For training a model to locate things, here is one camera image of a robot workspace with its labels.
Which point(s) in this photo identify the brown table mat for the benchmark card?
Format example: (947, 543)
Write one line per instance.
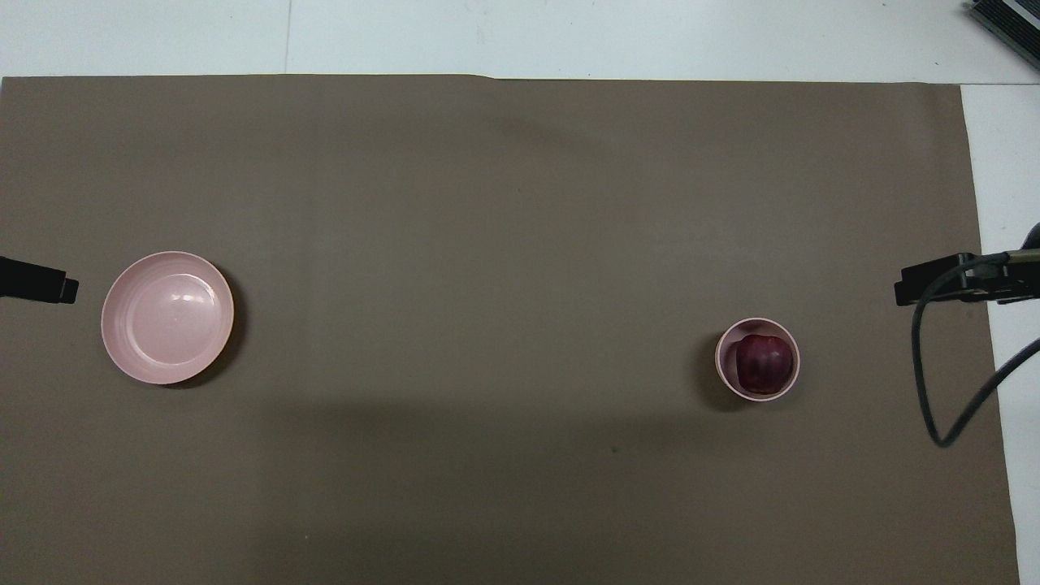
(504, 244)

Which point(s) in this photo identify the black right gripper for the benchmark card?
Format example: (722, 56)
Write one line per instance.
(1016, 280)

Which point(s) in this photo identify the grey ridged device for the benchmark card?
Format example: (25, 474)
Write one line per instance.
(1011, 20)

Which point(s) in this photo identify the dark red apple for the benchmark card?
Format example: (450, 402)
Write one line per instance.
(764, 364)

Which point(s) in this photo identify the pink plate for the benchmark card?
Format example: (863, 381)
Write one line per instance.
(166, 318)

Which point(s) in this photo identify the pink bowl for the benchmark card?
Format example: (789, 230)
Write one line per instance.
(725, 357)

